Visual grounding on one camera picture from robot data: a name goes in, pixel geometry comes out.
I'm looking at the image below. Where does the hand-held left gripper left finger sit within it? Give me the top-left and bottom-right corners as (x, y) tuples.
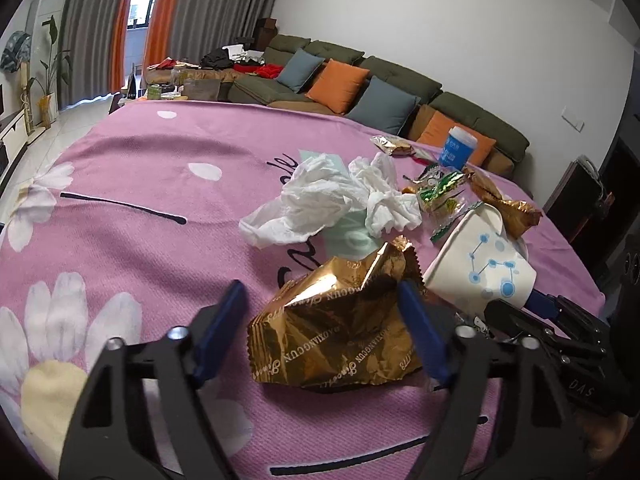
(59, 280), (248, 480)

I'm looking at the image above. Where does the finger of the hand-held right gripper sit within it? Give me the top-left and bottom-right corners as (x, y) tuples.
(522, 289), (608, 333)
(482, 299), (571, 361)

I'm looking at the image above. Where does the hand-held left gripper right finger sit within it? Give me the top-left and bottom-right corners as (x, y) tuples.
(397, 280), (588, 480)

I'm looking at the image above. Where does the white blue-dotted paper cup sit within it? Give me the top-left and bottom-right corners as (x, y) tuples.
(422, 205), (537, 311)

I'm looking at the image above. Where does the large gold wrapper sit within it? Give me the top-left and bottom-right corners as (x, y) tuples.
(247, 236), (425, 393)

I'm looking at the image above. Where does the white tissue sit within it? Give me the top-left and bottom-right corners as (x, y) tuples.
(239, 154), (372, 249)
(347, 152), (425, 238)

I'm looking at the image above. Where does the person's right hand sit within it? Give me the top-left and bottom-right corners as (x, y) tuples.
(582, 407), (633, 466)

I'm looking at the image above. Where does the small crumpled gold wrapper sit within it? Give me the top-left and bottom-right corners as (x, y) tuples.
(492, 199), (543, 238)

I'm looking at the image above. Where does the dark brown cabinet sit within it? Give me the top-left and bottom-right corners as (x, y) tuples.
(542, 155), (617, 271)

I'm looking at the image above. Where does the tan snack packet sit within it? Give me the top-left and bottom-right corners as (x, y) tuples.
(462, 166), (508, 203)

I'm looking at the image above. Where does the green snack wrapper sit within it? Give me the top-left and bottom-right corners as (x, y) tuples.
(401, 166), (483, 246)

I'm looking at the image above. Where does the blue cup with white lid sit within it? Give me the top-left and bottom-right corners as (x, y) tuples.
(439, 126), (480, 168)

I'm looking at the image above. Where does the clear biscuit packet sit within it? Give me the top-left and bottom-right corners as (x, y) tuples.
(370, 135), (415, 157)

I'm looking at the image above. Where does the orange cushion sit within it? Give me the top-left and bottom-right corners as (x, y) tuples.
(416, 110), (497, 168)
(306, 59), (370, 115)

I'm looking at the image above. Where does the large blue-grey cushion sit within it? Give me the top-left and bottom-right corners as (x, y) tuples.
(350, 76), (422, 136)

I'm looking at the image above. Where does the cluttered coffee table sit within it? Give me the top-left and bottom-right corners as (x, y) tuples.
(107, 67), (231, 111)

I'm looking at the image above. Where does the green and brown sofa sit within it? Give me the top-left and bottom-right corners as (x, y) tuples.
(227, 34), (531, 178)

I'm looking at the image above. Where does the red cloth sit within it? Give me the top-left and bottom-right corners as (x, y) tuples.
(234, 62), (285, 80)

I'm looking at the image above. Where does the small blue-grey cushion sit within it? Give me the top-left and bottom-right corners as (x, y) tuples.
(276, 49), (326, 95)

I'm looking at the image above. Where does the black clothes pile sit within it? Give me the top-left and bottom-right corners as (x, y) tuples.
(200, 35), (266, 68)

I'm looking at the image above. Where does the white tv cabinet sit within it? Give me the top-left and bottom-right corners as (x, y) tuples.
(0, 110), (31, 186)

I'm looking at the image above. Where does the wooden stand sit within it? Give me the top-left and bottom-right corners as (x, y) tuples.
(17, 62), (35, 136)

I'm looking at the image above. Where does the brown box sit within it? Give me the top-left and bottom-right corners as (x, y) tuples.
(252, 17), (278, 51)

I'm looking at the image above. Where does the orange curtain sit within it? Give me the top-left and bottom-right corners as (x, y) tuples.
(142, 0), (188, 68)
(110, 0), (132, 93)

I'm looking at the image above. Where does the tall leafy potted plant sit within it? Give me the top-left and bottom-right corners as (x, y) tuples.
(27, 15), (73, 128)

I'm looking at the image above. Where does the grey curtain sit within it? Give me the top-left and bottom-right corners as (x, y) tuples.
(55, 0), (142, 108)
(165, 0), (288, 61)

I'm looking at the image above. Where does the blue patterned cloth bundle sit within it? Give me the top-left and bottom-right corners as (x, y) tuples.
(0, 30), (33, 77)

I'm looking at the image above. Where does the white standing air conditioner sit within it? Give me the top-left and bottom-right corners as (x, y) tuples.
(25, 0), (68, 116)

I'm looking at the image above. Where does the white wall switch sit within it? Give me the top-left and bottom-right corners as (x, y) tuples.
(561, 107), (585, 133)

